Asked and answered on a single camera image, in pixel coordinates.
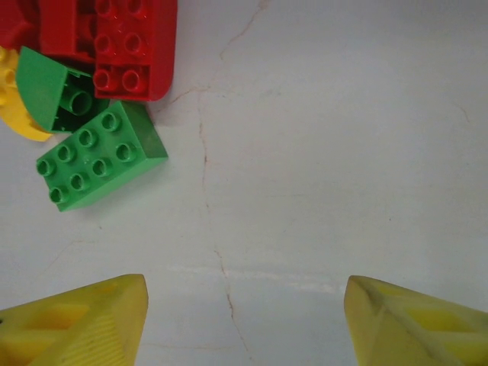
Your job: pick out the large red lego brick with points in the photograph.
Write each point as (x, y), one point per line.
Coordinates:
(15, 19)

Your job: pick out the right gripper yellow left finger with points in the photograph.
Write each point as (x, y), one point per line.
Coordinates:
(76, 328)

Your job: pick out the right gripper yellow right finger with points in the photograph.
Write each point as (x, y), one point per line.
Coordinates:
(411, 328)

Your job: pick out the green curved lego brick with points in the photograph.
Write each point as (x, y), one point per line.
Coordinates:
(38, 87)

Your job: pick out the yellow lego brick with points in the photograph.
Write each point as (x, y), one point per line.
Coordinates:
(11, 106)

